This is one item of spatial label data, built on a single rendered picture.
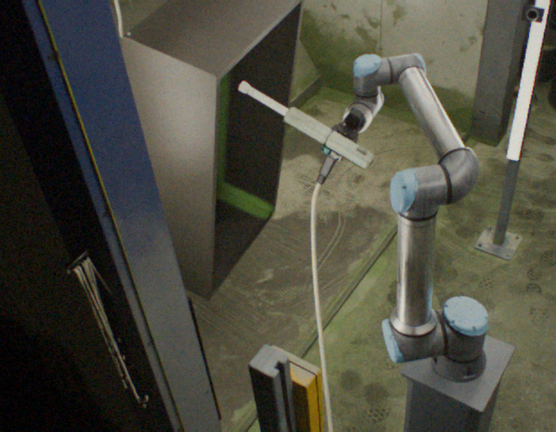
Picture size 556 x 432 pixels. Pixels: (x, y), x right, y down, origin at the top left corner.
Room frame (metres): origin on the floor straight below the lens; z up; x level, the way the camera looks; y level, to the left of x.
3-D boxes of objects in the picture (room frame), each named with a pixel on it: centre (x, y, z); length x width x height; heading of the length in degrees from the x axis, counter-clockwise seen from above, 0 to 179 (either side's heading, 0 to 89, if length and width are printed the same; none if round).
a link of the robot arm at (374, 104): (2.01, -0.32, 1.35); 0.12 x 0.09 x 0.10; 150
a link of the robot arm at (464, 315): (1.41, -0.56, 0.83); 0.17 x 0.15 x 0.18; 96
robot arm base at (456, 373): (1.41, -0.56, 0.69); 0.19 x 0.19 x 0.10
